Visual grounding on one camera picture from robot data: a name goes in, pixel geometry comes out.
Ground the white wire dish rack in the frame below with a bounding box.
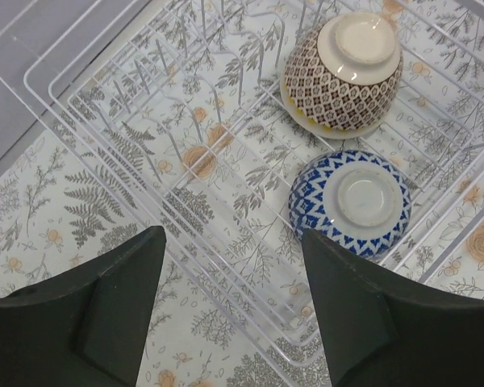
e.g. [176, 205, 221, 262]
[0, 0, 484, 368]

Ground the brown lattice pattern bowl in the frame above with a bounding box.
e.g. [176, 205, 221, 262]
[281, 11, 403, 131]

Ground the floral patterned table mat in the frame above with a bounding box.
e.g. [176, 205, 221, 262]
[0, 0, 484, 387]

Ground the blue zigzag pattern bowl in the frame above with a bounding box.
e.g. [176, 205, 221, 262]
[287, 150, 411, 260]

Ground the yellow dotted bowl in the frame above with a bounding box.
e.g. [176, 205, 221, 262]
[280, 80, 385, 140]

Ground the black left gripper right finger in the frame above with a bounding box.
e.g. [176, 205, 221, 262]
[302, 230, 484, 386]

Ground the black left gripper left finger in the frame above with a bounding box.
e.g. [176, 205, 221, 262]
[0, 226, 166, 386]

